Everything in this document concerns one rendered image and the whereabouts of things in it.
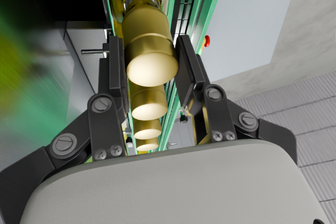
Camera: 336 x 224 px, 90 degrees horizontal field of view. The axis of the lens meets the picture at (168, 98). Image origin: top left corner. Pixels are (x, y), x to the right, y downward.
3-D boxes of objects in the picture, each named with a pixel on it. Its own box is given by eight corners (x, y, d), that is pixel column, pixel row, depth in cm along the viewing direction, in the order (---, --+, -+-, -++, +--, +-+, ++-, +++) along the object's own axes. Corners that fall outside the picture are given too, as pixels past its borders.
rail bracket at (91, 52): (81, 19, 36) (75, 66, 29) (115, 19, 37) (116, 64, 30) (87, 35, 39) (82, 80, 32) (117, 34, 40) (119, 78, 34)
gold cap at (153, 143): (157, 122, 29) (161, 148, 27) (137, 127, 29) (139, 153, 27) (152, 114, 26) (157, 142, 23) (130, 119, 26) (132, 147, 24)
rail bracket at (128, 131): (114, 113, 74) (114, 143, 67) (130, 112, 75) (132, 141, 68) (115, 117, 77) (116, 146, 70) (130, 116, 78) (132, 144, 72)
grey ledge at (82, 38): (70, 4, 41) (63, 34, 36) (107, 4, 43) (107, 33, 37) (119, 135, 121) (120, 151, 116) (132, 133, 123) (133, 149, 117)
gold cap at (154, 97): (126, 64, 16) (128, 105, 14) (163, 63, 16) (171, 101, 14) (129, 87, 19) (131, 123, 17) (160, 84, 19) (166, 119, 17)
